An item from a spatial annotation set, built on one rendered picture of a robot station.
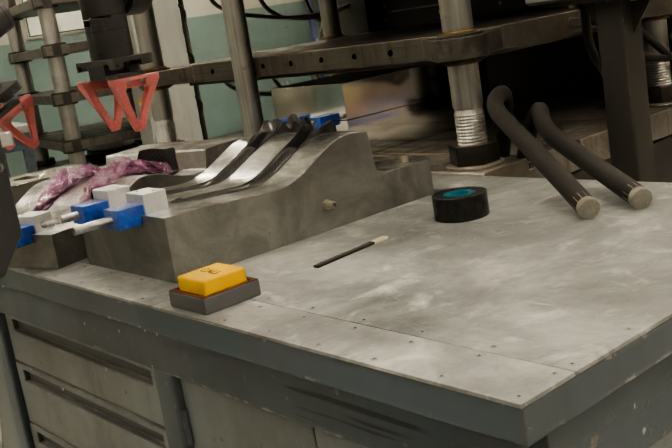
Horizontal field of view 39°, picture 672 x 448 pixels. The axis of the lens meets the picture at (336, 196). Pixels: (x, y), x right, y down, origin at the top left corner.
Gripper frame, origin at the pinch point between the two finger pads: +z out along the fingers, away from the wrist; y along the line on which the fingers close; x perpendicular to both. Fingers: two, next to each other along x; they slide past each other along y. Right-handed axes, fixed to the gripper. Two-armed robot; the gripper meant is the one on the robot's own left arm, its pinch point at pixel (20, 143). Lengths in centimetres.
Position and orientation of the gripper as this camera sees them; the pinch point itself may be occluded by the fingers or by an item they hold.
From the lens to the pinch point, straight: 152.1
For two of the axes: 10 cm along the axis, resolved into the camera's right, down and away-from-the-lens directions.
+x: -5.0, 6.5, -5.7
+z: 4.2, 7.6, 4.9
